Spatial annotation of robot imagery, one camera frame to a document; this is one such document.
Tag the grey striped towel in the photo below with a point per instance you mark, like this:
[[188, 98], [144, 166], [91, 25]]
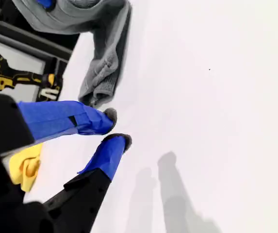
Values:
[[104, 48]]

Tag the yellow cloth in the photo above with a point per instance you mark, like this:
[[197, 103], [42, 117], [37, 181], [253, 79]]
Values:
[[24, 167]]

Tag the black metal frame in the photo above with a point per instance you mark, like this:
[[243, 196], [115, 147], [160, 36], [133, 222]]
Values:
[[32, 46]]

